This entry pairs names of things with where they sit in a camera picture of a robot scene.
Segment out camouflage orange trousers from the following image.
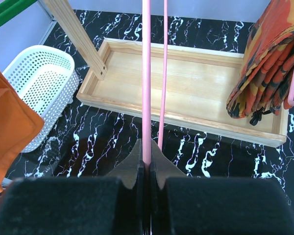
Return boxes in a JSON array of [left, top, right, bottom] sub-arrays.
[[226, 0, 294, 126]]

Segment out pink wire hanger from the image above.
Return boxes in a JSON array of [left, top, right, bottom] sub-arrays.
[[142, 0, 168, 235]]

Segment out green hanger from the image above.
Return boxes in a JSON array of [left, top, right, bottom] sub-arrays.
[[0, 0, 36, 27]]

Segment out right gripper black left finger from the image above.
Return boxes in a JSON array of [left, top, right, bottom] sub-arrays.
[[0, 140, 144, 235]]

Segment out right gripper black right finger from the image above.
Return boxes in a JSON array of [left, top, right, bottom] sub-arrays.
[[150, 141, 294, 235]]

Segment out white perforated plastic basket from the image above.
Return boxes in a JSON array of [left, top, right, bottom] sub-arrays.
[[2, 45, 79, 153]]

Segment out wooden clothes rack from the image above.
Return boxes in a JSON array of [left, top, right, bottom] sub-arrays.
[[46, 0, 288, 147]]

